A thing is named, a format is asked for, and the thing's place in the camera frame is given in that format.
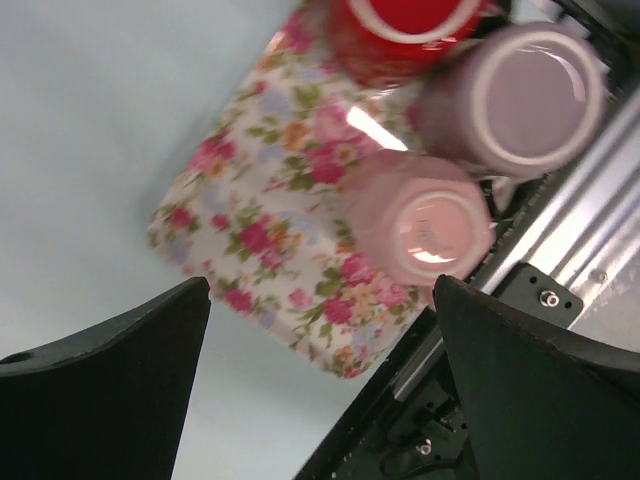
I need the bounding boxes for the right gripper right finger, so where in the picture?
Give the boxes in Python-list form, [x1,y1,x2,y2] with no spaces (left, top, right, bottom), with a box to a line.
[433,275,639,479]

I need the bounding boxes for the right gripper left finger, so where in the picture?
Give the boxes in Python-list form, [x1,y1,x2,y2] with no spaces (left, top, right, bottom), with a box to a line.
[1,277,211,479]

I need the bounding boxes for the pink mug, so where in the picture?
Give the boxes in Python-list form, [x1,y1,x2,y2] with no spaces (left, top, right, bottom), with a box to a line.
[343,149,494,287]

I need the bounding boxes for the purple mug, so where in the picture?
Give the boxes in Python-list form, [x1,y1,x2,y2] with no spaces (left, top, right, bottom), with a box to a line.
[415,22,606,180]

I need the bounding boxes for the floral tray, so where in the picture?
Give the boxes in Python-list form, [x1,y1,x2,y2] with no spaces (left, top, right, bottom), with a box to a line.
[148,1,434,378]

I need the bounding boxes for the red round object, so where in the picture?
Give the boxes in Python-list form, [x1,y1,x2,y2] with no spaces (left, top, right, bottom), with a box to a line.
[326,0,494,88]

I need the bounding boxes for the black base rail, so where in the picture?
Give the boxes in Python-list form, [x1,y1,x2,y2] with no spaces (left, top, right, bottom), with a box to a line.
[294,264,586,480]

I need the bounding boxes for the front aluminium frame rail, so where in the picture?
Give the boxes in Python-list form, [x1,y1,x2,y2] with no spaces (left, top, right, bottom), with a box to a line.
[471,89,639,328]

